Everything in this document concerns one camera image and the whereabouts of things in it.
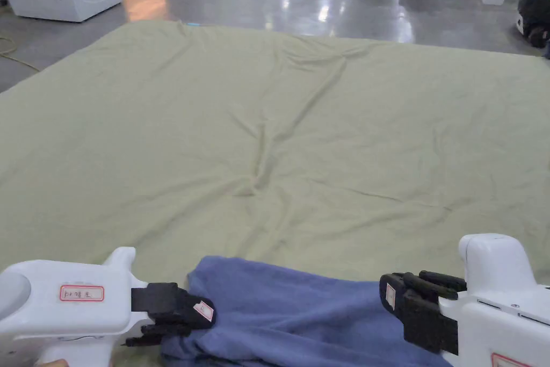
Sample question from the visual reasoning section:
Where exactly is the yellow cable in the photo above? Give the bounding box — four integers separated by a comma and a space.
0, 35, 42, 72

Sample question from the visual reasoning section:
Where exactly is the blue garment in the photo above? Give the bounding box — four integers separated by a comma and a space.
161, 255, 453, 367

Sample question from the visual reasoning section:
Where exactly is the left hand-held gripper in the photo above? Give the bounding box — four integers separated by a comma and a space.
0, 246, 218, 367

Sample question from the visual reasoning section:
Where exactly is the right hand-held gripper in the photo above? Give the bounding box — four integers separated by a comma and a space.
379, 233, 550, 367

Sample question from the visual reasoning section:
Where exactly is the black wheeled robot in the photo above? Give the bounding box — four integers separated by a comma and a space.
515, 0, 550, 49

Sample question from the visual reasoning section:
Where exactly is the bed with pale green sheet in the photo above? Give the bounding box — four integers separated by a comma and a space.
0, 19, 550, 367

